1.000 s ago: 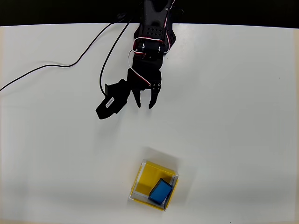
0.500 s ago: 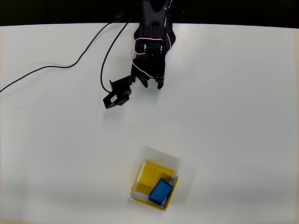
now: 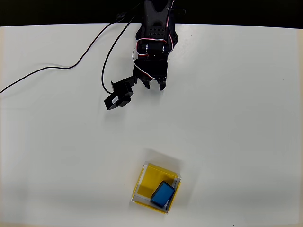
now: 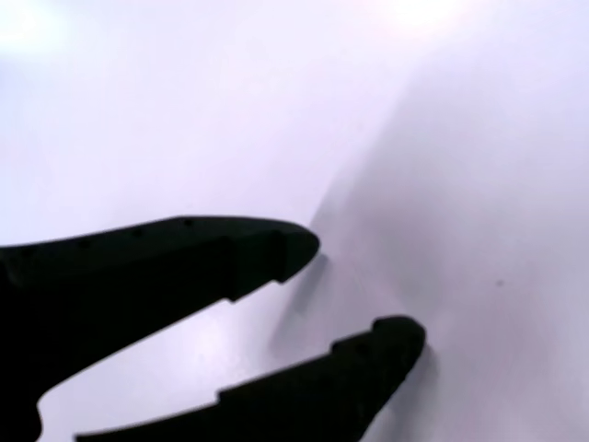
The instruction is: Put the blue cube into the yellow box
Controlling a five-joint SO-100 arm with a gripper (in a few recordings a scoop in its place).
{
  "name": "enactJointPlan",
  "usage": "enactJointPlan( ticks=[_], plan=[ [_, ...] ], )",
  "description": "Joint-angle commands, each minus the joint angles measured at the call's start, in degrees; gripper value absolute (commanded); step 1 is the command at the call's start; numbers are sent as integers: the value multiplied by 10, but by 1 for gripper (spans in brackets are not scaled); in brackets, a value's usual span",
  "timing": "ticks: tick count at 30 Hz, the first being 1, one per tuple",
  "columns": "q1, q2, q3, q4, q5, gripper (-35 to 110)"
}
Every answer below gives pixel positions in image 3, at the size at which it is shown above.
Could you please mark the blue block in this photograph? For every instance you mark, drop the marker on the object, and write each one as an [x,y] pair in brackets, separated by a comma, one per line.
[163,194]

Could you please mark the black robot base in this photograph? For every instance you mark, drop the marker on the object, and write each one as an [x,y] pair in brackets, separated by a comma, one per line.
[174,37]

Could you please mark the yellow box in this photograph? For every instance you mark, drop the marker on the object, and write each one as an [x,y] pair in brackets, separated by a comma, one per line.
[148,179]

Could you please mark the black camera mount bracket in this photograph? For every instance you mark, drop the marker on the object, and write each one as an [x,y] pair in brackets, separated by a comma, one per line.
[132,80]

